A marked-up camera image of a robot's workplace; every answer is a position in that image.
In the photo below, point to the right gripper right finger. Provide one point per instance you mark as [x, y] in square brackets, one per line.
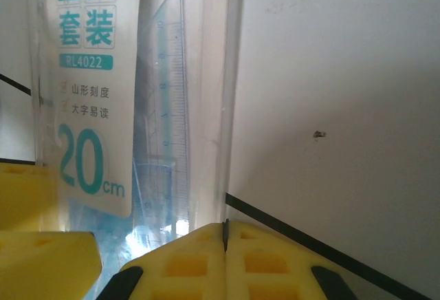
[268, 269]

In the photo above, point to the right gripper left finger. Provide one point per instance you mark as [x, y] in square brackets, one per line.
[185, 269]

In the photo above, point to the clear ruler set pack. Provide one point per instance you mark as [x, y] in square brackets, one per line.
[96, 107]

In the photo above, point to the blue transparent set square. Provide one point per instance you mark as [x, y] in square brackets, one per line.
[172, 107]

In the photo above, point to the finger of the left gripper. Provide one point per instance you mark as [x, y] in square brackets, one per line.
[44, 269]
[20, 196]

